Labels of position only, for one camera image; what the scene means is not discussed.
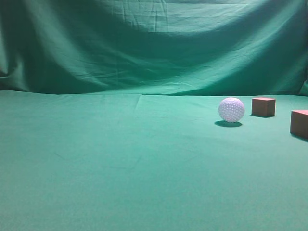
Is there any white dimpled golf ball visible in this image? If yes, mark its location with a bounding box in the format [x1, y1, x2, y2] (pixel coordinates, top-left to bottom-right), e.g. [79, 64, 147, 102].
[218, 97, 245, 123]

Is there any red-brown cube block rear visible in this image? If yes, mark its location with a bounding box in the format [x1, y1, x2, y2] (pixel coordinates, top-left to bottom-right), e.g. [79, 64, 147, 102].
[251, 97, 276, 117]

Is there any red-brown cube block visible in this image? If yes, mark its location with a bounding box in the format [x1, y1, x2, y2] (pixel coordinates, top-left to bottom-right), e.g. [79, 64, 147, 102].
[290, 110, 308, 139]
[251, 97, 276, 117]

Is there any red-brown cube block front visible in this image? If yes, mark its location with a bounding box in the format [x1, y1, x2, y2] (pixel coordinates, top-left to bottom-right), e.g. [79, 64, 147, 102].
[290, 110, 308, 139]

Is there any green cloth backdrop and cover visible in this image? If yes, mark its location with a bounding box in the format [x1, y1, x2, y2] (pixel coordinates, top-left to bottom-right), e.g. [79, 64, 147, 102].
[0, 0, 308, 231]

